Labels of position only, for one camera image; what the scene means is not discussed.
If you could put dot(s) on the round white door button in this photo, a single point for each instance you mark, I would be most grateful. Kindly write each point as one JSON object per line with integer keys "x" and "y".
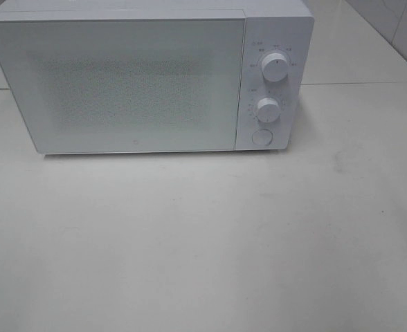
{"x": 262, "y": 137}

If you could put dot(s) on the white timer knob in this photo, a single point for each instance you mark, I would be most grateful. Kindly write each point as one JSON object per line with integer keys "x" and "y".
{"x": 268, "y": 110}

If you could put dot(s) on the white microwave door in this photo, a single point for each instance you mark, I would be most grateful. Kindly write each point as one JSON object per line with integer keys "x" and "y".
{"x": 125, "y": 86}

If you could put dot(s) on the upper white power knob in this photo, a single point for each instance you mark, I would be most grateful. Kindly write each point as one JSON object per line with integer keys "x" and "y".
{"x": 274, "y": 66}

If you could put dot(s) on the white microwave oven body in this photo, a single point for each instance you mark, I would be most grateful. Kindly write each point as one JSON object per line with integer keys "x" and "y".
{"x": 284, "y": 26}

